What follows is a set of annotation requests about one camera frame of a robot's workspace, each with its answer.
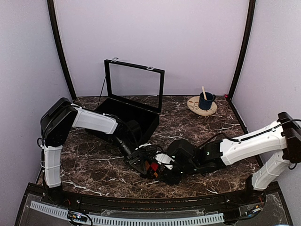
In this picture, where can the wooden stick in mug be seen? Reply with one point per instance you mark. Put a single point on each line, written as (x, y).
(204, 93)

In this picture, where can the right black corner post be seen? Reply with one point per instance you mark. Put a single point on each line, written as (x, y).
(243, 49)

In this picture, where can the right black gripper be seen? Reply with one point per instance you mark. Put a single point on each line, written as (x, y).
(169, 178)

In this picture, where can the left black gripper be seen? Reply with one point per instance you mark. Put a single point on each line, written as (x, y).
(137, 153)

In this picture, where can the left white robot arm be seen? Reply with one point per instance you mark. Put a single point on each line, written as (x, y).
(56, 124)

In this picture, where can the white slotted cable duct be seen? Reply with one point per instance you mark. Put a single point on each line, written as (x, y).
(80, 219)

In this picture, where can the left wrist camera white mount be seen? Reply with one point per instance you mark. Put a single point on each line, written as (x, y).
(143, 146)

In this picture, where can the black corner post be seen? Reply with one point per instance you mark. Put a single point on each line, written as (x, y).
(59, 48)
(243, 49)

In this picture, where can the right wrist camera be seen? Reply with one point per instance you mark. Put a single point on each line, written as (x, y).
(181, 151)

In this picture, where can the black display box with lid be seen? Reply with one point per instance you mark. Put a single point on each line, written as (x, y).
(135, 94)

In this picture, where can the left black corner post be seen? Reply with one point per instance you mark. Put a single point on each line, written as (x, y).
(59, 48)

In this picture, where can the argyle patterned sock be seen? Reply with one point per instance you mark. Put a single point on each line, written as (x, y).
(153, 170)

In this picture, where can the dark blue mug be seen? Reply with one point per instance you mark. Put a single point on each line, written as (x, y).
(206, 104)

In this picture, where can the beige patterned saucer plate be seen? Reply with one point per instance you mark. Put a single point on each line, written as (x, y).
(194, 105)

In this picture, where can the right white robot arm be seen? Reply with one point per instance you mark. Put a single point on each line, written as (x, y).
(282, 137)

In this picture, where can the black front rail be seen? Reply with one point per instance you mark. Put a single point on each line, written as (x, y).
(227, 201)

